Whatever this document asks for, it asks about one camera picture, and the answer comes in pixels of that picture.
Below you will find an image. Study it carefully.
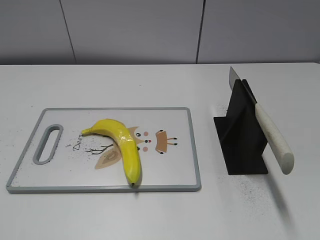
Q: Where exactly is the white-handled kitchen knife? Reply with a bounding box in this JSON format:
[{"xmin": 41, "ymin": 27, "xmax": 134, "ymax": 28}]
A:
[{"xmin": 228, "ymin": 67, "xmax": 295, "ymax": 175}]

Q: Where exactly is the white grey-rimmed cutting board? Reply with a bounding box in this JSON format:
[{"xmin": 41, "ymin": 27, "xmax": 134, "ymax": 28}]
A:
[{"xmin": 6, "ymin": 107, "xmax": 201, "ymax": 194}]

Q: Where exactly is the black knife stand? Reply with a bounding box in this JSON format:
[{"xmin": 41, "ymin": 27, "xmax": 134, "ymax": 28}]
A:
[{"xmin": 213, "ymin": 79, "xmax": 268, "ymax": 175}]

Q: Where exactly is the yellow plastic banana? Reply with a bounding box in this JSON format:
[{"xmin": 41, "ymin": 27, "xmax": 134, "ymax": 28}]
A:
[{"xmin": 81, "ymin": 118, "xmax": 141, "ymax": 187}]

